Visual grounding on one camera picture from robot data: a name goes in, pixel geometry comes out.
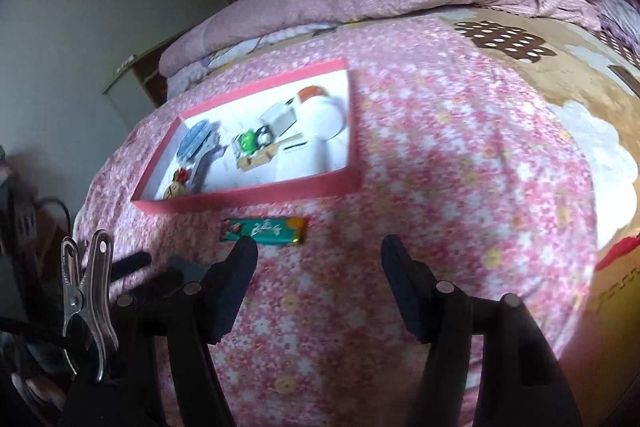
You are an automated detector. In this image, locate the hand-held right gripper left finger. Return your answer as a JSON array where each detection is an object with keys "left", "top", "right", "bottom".
[{"left": 116, "top": 236, "right": 259, "bottom": 427}]

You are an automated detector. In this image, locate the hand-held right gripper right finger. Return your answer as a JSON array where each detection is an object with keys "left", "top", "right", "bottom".
[{"left": 380, "top": 234, "right": 585, "bottom": 427}]

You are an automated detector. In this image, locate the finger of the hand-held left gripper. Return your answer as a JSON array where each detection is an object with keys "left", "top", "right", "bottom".
[
  {"left": 110, "top": 251, "right": 153, "bottom": 283},
  {"left": 144, "top": 255, "right": 202, "bottom": 299}
]

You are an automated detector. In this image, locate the green candy packet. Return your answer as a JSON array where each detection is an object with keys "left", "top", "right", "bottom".
[{"left": 221, "top": 216, "right": 309, "bottom": 246}]

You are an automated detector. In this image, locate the pink cardboard box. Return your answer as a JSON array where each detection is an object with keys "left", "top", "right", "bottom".
[{"left": 131, "top": 58, "right": 362, "bottom": 216}]

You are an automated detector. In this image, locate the grey curved plastic hook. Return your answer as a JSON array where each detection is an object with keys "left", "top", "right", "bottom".
[{"left": 187, "top": 146, "right": 227, "bottom": 195}]

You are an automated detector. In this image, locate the blue correction tape dispenser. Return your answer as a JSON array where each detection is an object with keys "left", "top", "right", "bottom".
[{"left": 177, "top": 119, "right": 222, "bottom": 164}]

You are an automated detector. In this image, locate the small wooden block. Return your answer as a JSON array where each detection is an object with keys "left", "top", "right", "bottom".
[{"left": 236, "top": 143, "right": 282, "bottom": 172}]

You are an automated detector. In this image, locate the green white toy figure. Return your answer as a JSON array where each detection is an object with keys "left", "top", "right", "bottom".
[{"left": 233, "top": 128, "right": 277, "bottom": 158}]

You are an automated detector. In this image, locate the grey block with holes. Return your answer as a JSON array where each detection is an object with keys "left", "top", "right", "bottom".
[{"left": 259, "top": 98, "right": 302, "bottom": 141}]

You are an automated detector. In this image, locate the white cup with orange label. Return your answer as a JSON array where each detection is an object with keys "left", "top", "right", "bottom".
[{"left": 296, "top": 86, "right": 349, "bottom": 144}]

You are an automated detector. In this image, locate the metal spring clip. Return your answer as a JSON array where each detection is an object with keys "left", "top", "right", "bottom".
[{"left": 60, "top": 229, "right": 120, "bottom": 383}]

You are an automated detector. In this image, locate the small round-faced doll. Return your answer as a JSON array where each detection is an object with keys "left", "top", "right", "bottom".
[{"left": 163, "top": 168, "right": 195, "bottom": 202}]

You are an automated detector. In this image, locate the pink floral bedsheet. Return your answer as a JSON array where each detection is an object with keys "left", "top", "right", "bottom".
[{"left": 75, "top": 14, "right": 603, "bottom": 427}]

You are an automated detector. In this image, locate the white plastic case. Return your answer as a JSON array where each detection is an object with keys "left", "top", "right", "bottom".
[{"left": 272, "top": 134, "right": 328, "bottom": 184}]

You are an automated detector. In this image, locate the small wooden shelf cabinet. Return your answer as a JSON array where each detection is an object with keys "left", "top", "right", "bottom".
[{"left": 101, "top": 38, "right": 174, "bottom": 122}]

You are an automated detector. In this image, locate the tan printed blanket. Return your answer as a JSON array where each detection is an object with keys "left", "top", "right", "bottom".
[{"left": 440, "top": 4, "right": 640, "bottom": 343}]

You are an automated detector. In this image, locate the purple ruffled pillow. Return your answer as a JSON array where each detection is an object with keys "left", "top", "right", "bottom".
[{"left": 596, "top": 0, "right": 640, "bottom": 70}]

